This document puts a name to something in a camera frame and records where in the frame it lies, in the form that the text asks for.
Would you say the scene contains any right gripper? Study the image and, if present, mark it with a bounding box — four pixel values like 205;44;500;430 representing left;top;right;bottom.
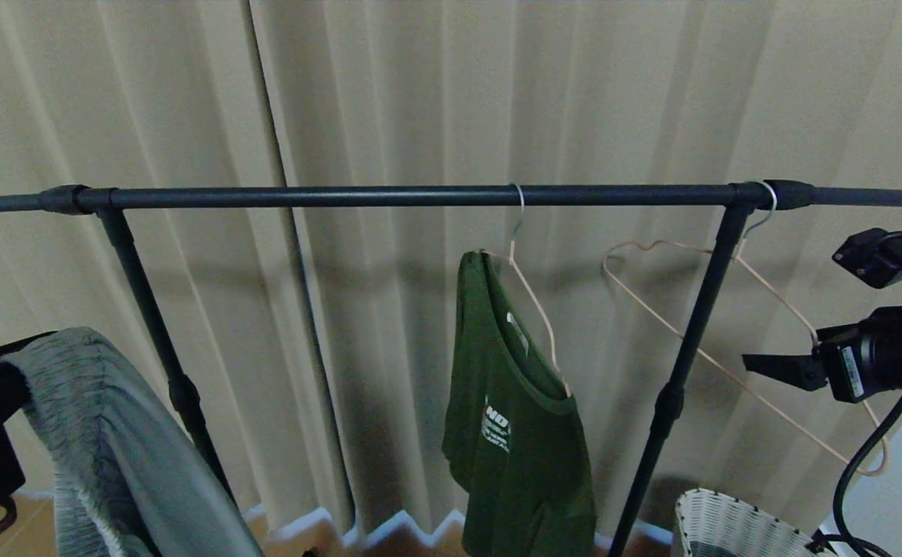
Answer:
743;306;902;405

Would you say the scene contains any pink clothes hanger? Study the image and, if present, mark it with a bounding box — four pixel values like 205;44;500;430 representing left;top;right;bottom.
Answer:
480;184;573;400
602;182;890;477

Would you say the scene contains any pale grey garment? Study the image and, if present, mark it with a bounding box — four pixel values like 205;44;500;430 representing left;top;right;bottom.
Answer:
1;326;266;557

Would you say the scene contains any green long-sleeved shirt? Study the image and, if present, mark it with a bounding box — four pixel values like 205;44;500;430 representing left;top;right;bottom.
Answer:
442;249;599;557

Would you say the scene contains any white laundry basket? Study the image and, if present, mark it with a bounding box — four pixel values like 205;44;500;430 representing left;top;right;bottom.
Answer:
671;487;840;557

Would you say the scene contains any black clothes rack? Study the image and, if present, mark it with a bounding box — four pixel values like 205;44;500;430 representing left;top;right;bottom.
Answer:
0;179;902;557

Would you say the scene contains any beige curtain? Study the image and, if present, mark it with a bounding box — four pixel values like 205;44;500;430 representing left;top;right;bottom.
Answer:
0;0;902;542

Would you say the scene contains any black cable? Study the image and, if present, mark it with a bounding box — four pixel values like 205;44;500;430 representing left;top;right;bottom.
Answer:
807;309;902;557

